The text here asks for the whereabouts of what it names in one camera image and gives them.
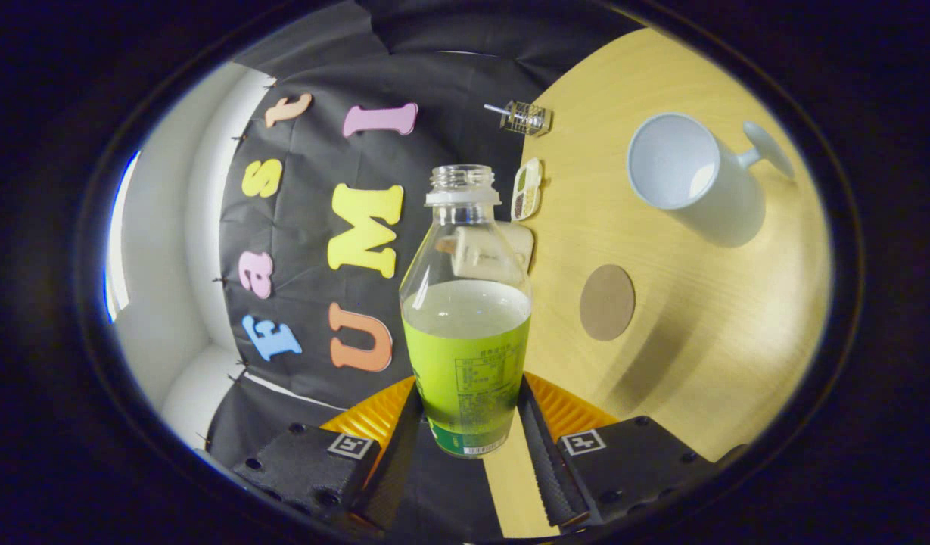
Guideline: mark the clear green-label juice bottle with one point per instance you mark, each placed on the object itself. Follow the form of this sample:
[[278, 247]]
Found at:
[[464, 363]]

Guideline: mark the white toaster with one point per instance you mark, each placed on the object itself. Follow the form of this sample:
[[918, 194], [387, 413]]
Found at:
[[520, 244]]

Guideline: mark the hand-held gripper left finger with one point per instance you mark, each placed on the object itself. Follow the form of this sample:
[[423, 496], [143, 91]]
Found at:
[[396, 469]]

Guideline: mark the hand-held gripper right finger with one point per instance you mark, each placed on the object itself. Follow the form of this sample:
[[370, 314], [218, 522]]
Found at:
[[544, 462]]

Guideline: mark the round brown coaster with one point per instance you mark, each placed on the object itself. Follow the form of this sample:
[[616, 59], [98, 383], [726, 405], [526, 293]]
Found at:
[[607, 303]]

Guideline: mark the brown bread slice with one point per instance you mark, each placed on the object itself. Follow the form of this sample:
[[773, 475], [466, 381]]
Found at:
[[446, 246]]

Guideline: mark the white spoon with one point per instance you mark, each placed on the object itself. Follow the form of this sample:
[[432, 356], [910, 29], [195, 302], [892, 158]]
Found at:
[[496, 109]]

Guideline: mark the white divided snack tray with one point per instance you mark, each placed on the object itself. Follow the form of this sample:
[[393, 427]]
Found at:
[[527, 189]]

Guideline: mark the pale grey cup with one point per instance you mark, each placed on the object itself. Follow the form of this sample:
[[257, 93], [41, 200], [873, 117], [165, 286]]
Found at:
[[726, 200]]

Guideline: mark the wooden table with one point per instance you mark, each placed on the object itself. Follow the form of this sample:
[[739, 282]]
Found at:
[[699, 341]]

